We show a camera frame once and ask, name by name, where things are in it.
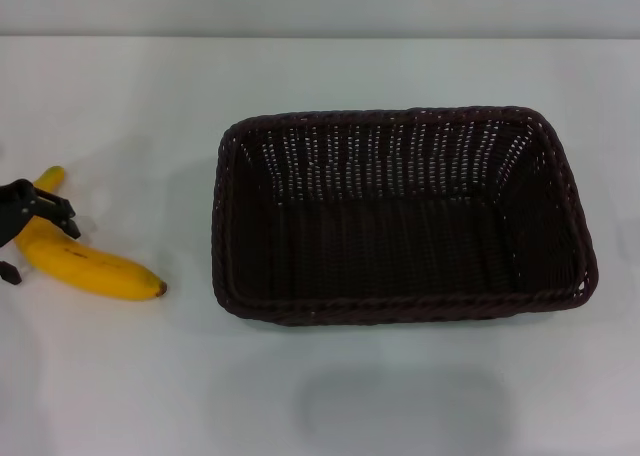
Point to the dark brown woven basket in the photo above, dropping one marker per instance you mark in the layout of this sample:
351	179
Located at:
395	241

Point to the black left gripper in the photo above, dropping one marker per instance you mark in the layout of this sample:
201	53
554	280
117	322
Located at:
14	206

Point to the yellow banana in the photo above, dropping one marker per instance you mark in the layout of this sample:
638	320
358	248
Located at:
95	271

